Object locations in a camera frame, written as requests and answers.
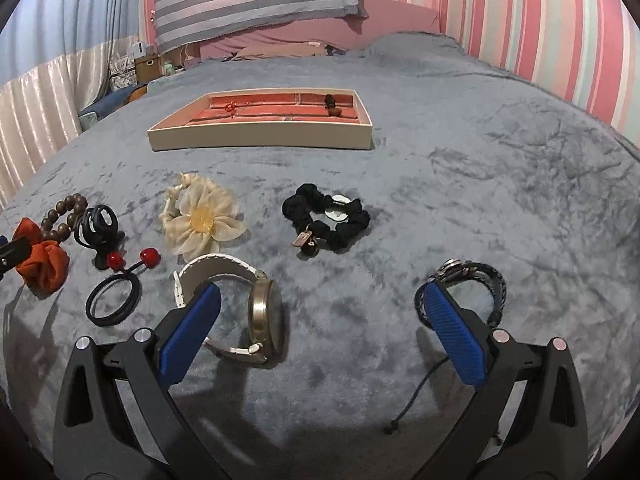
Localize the black scrunchie with charm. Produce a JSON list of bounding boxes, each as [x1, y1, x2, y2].
[[282, 183, 371, 257]]

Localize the brown cardboard box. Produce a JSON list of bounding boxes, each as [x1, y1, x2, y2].
[[134, 54, 161, 82]]

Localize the black hair claw clip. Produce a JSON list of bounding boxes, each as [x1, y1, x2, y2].
[[74, 204, 126, 252]]

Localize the grey pink striped hanging cloth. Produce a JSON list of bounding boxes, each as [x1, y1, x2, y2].
[[153, 0, 370, 54]]

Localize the orange scrunchie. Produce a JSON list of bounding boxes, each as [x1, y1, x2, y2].
[[12, 217, 70, 295]]

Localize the blue folded cloth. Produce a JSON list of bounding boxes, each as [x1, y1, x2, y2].
[[79, 84, 149, 117]]

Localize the cream flower scrunchie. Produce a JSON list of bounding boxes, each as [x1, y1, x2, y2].
[[161, 172, 249, 257]]

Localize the wooden bead bracelet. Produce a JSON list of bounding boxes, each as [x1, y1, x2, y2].
[[42, 193, 89, 242]]

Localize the black hair tie red beads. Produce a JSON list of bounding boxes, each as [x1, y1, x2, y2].
[[85, 247, 161, 327]]

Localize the cream jewelry tray red lining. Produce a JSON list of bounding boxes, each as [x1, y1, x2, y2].
[[147, 89, 375, 152]]

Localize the blue and cream curtain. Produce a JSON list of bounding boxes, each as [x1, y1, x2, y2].
[[0, 0, 147, 207]]

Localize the beige leather strap bracelet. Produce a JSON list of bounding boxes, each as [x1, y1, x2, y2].
[[173, 253, 287, 364]]

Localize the grey plush blanket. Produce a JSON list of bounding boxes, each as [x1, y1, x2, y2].
[[0, 32, 640, 480]]

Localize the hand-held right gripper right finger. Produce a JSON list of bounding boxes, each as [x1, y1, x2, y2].
[[414, 280, 591, 480]]

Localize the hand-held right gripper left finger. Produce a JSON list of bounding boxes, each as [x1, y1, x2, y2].
[[54, 281, 226, 480]]

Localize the floral patterned fabric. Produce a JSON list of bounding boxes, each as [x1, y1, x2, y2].
[[108, 52, 138, 92]]

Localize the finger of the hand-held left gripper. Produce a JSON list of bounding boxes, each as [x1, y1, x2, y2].
[[0, 236, 32, 277]]

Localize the black braided leather bracelet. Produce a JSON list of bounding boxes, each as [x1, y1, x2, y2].
[[384, 258, 507, 435]]

